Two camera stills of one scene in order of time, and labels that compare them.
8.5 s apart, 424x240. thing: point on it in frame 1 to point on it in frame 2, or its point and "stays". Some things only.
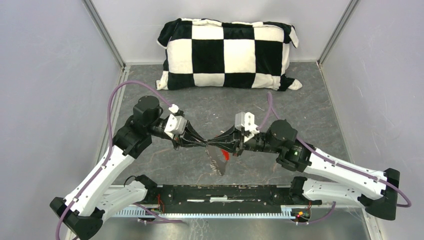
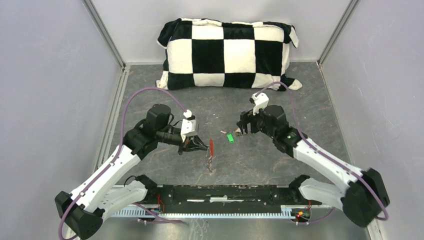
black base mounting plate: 224,198 stays
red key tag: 226,154 to 211,146
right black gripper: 232,140 to 247,117
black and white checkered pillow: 206,54 stays
